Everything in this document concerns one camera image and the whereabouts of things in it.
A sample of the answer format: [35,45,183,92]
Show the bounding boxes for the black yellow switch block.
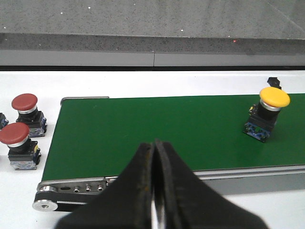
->
[0,113,9,130]

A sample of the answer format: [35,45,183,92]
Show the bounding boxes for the yellow mushroom push button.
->
[243,86,291,143]

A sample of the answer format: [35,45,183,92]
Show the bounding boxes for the grey stone counter slab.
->
[0,0,305,55]

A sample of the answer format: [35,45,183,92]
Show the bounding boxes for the green conveyor belt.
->
[42,94,305,181]

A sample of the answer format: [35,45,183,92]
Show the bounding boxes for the red mushroom push button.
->
[0,123,41,170]
[11,93,47,137]

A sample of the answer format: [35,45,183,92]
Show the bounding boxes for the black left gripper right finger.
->
[155,141,268,229]

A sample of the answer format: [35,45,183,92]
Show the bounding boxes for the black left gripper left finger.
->
[55,143,153,229]

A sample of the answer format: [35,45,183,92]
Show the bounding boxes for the black cable connector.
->
[267,77,282,90]

